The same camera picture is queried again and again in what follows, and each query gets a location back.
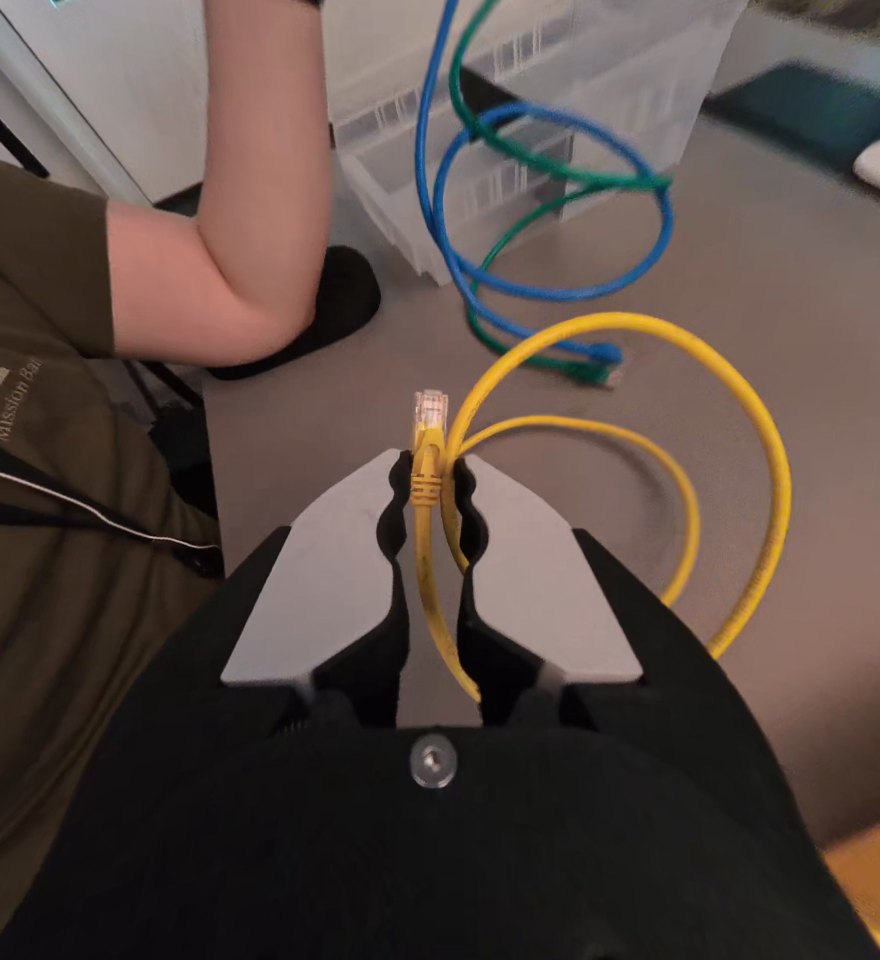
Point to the black wrist rest pad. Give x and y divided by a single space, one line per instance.
807 112
342 300

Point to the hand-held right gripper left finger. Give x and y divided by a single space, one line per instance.
320 592

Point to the person's left forearm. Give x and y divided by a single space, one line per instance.
260 150

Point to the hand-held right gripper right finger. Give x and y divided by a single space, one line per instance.
545 592

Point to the black bin divider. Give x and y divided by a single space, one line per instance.
485 94

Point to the clear plastic bin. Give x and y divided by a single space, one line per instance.
634 75

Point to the yellow plastic bin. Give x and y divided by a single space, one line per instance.
874 877

